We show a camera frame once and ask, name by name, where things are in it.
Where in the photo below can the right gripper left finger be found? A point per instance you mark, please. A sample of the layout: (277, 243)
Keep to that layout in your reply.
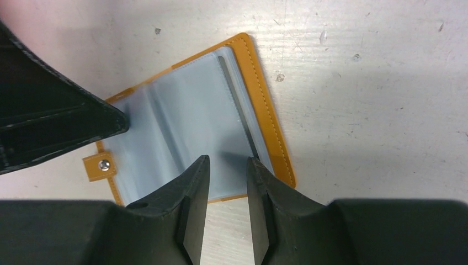
(164, 227)

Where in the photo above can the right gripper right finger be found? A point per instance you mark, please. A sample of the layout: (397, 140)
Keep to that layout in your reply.
(290, 228)

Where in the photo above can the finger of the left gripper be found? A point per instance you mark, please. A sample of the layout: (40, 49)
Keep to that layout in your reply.
(45, 114)

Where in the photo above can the silver grey credit card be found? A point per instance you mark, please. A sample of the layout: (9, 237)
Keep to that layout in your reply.
(230, 82)

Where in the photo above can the yellow leather card holder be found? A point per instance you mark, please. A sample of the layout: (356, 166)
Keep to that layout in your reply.
(187, 111)

